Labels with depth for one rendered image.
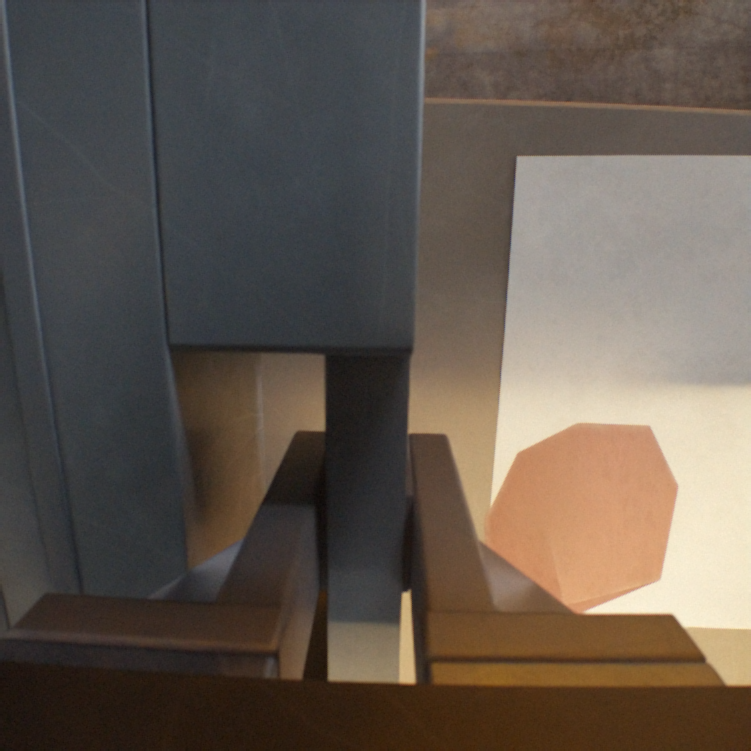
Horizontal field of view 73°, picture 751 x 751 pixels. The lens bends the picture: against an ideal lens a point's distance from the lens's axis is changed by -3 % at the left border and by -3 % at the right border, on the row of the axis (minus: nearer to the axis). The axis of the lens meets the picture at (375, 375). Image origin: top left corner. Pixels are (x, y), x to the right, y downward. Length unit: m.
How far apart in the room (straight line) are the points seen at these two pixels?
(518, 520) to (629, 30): 1.23
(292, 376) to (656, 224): 0.23
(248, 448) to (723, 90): 1.42
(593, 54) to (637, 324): 1.09
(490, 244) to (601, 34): 1.12
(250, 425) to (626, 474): 0.26
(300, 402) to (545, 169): 0.20
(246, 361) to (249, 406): 0.01
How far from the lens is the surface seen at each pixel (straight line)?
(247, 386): 0.16
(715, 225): 0.36
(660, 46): 1.46
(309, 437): 0.15
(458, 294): 0.32
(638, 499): 0.36
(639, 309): 0.35
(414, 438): 0.15
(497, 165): 0.32
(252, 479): 0.17
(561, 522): 0.35
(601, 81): 1.39
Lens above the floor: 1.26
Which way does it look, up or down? 75 degrees down
